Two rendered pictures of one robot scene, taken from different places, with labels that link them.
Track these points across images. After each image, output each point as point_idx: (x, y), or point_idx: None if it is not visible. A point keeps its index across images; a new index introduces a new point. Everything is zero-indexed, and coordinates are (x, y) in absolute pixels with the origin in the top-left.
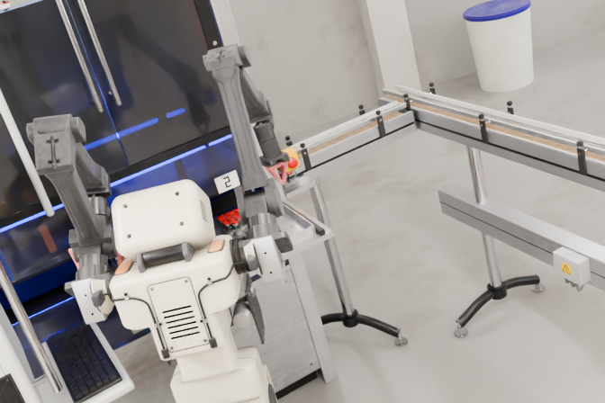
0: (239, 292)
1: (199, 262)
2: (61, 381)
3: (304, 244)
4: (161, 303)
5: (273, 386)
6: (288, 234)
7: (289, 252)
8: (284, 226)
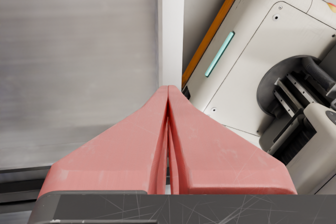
0: None
1: None
2: None
3: None
4: None
5: (326, 118)
6: None
7: (182, 37)
8: None
